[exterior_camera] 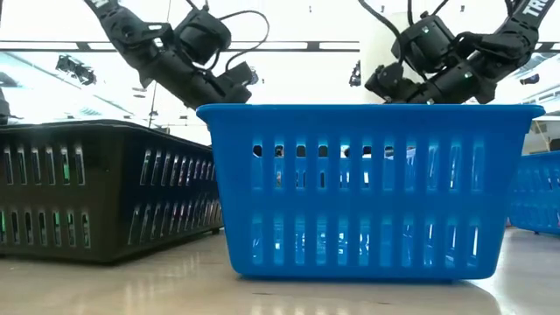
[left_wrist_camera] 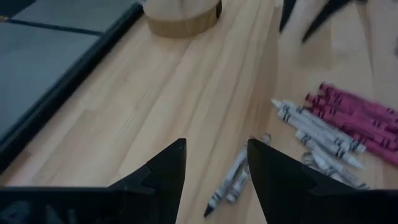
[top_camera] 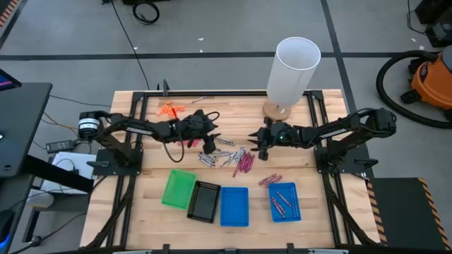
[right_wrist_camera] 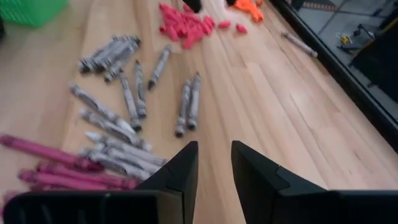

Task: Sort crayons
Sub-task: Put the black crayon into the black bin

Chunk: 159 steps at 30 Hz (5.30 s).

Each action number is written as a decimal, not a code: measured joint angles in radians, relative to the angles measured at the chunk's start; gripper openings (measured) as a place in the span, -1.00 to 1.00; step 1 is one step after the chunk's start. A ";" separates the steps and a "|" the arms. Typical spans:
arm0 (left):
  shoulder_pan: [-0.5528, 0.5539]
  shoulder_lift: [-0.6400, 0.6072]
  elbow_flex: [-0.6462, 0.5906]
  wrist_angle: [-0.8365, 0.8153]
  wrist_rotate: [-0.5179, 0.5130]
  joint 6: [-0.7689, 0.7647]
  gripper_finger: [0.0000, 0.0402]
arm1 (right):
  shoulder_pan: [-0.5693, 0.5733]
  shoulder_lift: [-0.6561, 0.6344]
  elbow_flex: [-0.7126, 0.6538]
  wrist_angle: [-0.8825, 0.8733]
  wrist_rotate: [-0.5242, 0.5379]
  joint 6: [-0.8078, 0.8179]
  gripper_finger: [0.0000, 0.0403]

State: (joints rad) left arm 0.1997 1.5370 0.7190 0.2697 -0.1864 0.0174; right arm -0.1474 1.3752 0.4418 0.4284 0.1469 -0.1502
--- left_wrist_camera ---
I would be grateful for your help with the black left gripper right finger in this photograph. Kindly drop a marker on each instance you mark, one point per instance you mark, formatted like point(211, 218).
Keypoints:
point(276, 193)

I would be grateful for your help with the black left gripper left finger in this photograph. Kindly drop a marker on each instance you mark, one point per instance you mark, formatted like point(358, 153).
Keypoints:
point(161, 193)

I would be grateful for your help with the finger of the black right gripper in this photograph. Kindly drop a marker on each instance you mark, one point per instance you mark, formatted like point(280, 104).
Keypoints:
point(287, 9)
point(329, 11)

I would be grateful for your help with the gray crayon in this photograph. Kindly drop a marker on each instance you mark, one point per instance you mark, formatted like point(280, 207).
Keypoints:
point(329, 151)
point(329, 169)
point(227, 182)
point(311, 131)
point(237, 186)
point(323, 127)

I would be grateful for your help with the magenta crayon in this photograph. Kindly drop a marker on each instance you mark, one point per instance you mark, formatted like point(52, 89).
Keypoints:
point(351, 126)
point(357, 99)
point(348, 113)
point(379, 149)

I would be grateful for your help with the white shade wooden base lamp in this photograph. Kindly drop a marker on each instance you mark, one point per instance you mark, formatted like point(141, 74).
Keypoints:
point(183, 21)

